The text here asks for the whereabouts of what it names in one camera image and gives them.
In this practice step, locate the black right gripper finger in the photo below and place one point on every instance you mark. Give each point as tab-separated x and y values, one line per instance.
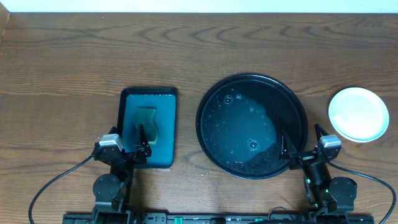
319	131
288	150

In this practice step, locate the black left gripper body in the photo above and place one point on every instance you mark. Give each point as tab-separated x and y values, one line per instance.
126	154

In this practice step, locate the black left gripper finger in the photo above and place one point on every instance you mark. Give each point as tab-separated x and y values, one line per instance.
113	130
142	144

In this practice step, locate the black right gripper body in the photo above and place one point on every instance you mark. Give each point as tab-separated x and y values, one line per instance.
317	175

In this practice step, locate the green yellow sponge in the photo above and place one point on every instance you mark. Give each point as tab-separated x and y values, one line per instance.
145	117

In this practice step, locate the light green plate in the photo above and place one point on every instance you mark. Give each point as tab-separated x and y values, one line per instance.
358	114

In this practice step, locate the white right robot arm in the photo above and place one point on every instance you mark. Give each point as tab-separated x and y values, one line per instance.
332	197

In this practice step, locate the black rectangular water tray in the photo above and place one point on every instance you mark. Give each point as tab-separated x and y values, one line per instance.
164	100

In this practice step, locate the round black tray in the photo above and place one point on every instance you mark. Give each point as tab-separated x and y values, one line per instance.
243	122

